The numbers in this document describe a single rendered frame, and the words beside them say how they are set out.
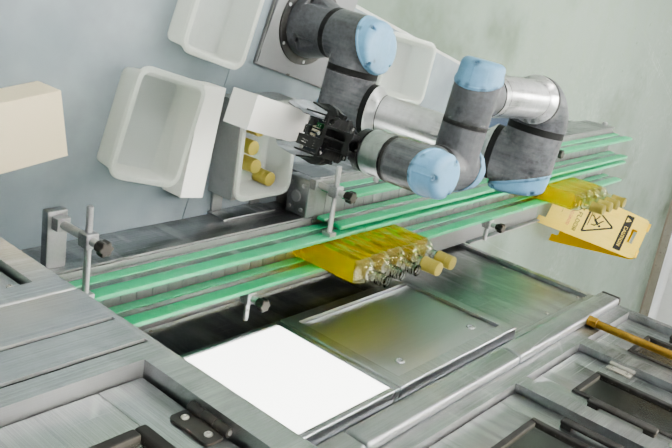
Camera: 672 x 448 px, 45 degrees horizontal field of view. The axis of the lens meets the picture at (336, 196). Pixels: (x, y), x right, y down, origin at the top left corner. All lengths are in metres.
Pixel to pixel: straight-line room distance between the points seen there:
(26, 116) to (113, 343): 0.60
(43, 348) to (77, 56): 0.75
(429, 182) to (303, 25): 0.73
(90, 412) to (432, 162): 0.62
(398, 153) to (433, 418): 0.59
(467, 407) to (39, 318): 0.95
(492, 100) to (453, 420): 0.64
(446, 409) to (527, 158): 0.52
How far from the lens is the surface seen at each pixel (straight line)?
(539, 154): 1.66
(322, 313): 1.87
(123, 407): 0.87
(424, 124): 1.72
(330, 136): 1.32
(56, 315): 1.00
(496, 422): 1.69
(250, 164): 1.82
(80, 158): 1.62
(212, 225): 1.79
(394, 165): 1.24
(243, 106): 1.37
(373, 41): 1.75
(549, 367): 1.96
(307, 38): 1.84
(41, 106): 1.46
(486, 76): 1.29
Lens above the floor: 2.05
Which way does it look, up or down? 37 degrees down
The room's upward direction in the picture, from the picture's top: 112 degrees clockwise
